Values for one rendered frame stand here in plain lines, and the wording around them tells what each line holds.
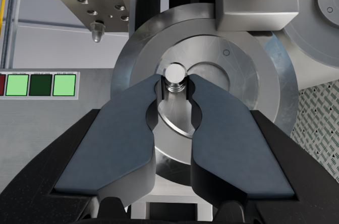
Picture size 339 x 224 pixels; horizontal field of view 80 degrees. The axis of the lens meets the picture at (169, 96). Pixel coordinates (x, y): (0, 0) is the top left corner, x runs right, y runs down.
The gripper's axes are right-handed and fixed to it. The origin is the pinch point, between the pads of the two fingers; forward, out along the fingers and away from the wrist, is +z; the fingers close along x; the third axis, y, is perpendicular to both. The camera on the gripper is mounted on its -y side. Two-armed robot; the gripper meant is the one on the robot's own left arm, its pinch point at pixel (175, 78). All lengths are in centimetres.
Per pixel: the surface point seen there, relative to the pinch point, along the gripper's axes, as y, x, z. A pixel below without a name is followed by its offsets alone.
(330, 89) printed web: 8.1, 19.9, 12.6
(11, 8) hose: 5, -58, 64
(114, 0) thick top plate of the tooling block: -0.3, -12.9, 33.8
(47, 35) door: 41, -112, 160
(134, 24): -1.4, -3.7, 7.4
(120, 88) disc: 2.4, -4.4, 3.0
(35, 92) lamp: 20, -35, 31
